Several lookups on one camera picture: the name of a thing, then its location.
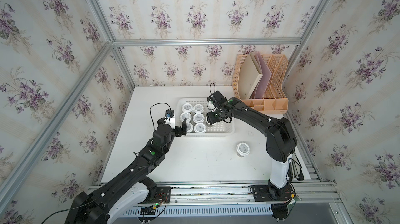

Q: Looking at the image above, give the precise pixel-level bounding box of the beige folder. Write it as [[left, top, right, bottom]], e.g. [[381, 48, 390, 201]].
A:
[[238, 53, 263, 100]]

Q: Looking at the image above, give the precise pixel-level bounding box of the peach plastic file organizer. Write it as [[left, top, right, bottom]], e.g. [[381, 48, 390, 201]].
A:
[[242, 54, 289, 115]]

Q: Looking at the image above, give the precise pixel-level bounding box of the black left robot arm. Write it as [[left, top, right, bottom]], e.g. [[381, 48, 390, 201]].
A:
[[65, 120, 187, 224]]

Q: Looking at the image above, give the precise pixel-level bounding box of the white perforated plastic basket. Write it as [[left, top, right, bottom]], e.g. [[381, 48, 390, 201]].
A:
[[176, 98, 234, 137]]

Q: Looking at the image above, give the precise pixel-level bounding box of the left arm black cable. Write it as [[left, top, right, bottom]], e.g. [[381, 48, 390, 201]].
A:
[[149, 102, 173, 131]]

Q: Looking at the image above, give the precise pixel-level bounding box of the purple folder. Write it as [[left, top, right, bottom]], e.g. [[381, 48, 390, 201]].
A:
[[252, 52, 272, 99]]

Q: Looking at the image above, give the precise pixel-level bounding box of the aluminium mounting rail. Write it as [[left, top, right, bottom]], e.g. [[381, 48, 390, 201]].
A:
[[82, 181, 342, 208]]

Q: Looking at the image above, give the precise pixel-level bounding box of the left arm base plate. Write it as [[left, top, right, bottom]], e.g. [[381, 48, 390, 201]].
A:
[[142, 187, 172, 204]]

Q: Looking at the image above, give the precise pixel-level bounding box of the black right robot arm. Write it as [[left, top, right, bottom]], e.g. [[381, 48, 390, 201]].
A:
[[206, 91, 301, 202]]

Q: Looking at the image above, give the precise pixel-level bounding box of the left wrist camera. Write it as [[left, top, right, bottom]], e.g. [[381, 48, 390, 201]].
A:
[[165, 109, 176, 129]]

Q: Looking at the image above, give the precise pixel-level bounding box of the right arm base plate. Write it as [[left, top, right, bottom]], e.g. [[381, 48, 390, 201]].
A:
[[250, 183, 295, 203]]

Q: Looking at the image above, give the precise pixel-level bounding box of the small circuit board with wires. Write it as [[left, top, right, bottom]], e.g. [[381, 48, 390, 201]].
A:
[[140, 205, 157, 216]]

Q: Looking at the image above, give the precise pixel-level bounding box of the yogurt cup back row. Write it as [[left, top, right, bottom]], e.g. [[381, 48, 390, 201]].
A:
[[236, 142, 250, 157], [181, 103, 193, 113], [194, 123, 207, 133], [186, 122, 193, 133]]

